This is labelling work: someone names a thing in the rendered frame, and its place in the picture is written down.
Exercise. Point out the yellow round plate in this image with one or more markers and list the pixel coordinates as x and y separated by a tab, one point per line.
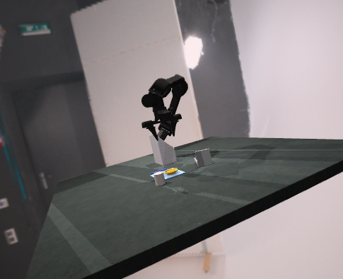
171	171

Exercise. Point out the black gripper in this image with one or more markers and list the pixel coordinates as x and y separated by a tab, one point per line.
173	121

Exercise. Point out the white dish rack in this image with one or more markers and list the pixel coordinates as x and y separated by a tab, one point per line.
203	158

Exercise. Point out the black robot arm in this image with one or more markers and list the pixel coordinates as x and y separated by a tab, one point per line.
159	90

